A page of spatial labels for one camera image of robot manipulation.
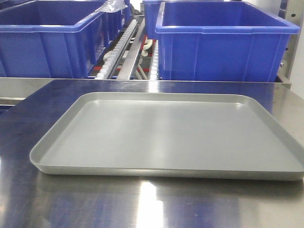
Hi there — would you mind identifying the perforated steel shelf upright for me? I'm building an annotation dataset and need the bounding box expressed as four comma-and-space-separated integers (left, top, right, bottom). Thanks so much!
278, 0, 304, 85

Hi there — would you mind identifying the grey metal tray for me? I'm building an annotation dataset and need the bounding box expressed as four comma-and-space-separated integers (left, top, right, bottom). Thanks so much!
29, 92, 304, 181

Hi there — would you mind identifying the right blue plastic bin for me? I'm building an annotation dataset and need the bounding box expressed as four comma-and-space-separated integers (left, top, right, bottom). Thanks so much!
155, 1, 300, 82

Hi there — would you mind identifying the blue plastic bin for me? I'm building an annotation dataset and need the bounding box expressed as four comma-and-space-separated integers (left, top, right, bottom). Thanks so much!
155, 1, 300, 82
0, 0, 107, 78
143, 0, 165, 40

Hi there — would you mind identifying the rear blue plastic bin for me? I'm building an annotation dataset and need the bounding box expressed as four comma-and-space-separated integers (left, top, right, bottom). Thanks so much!
143, 0, 165, 40

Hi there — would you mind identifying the clear plastic bag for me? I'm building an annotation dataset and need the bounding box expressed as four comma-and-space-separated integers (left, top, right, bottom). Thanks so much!
96, 0, 127, 13

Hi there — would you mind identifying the left blue plastic bin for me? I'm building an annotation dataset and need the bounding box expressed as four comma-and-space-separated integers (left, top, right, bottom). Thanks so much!
0, 0, 107, 78

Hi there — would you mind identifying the white roller conveyor rail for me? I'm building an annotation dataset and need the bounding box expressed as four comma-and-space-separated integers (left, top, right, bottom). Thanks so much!
95, 19, 138, 80

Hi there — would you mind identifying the steel shelf front rail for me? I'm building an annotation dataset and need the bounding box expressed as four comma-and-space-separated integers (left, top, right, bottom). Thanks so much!
0, 77, 292, 100

